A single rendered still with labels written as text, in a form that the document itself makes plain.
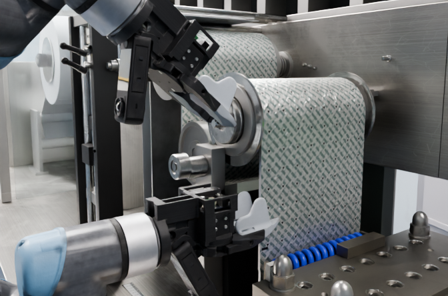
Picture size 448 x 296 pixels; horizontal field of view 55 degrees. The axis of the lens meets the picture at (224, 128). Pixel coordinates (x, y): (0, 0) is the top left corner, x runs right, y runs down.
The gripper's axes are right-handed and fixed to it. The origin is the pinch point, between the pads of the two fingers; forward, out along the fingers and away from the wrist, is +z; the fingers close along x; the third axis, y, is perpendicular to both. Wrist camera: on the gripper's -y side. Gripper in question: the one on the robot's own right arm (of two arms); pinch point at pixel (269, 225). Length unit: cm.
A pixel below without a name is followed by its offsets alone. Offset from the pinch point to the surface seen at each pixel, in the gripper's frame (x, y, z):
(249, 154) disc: 1.4, 11.2, -2.9
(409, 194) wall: 102, -54, 201
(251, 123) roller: 0.4, 15.9, -3.4
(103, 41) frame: 33.1, 29.0, -13.8
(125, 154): 74, -2, 6
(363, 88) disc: 1.1, 20.4, 22.5
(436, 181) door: 79, -39, 190
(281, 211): -0.3, 1.7, 2.2
